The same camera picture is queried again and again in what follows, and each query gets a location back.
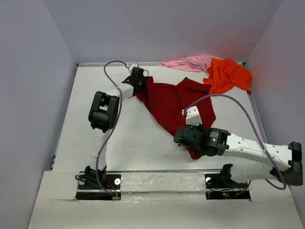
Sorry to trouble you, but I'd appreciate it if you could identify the dark red t shirt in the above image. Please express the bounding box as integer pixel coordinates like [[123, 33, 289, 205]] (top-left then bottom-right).
[[135, 76, 217, 160]]

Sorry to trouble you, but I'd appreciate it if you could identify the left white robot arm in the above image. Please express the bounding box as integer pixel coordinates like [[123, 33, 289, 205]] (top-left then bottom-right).
[[84, 65, 148, 188]]

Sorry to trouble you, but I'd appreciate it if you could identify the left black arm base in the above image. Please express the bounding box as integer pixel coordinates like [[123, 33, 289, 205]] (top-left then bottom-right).
[[75, 166, 122, 201]]

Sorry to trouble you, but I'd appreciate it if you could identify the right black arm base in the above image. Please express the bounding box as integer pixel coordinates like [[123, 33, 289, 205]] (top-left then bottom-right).
[[205, 164, 251, 200]]

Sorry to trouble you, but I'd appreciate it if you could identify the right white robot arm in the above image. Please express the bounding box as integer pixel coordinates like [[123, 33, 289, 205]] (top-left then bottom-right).
[[173, 125, 303, 187]]

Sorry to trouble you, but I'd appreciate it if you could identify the pink t shirt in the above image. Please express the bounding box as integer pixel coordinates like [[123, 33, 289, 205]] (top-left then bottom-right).
[[159, 55, 222, 73]]

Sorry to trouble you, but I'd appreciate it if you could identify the orange t shirt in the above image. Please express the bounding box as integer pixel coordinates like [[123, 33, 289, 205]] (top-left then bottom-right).
[[203, 58, 252, 94]]

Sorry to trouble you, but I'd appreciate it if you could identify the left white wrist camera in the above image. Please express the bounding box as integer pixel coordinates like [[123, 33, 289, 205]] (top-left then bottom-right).
[[128, 62, 139, 71]]

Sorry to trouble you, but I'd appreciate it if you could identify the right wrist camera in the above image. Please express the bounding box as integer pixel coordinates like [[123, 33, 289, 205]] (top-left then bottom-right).
[[182, 106, 203, 126]]

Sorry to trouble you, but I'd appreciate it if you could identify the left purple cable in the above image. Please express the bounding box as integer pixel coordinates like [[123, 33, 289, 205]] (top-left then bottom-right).
[[103, 60, 131, 198]]

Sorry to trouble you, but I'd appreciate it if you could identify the purple cable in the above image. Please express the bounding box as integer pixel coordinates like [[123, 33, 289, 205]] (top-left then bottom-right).
[[103, 60, 131, 198], [184, 94, 287, 198]]

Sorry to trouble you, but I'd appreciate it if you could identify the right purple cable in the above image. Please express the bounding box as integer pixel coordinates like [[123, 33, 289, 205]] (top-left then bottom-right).
[[184, 94, 287, 198]]

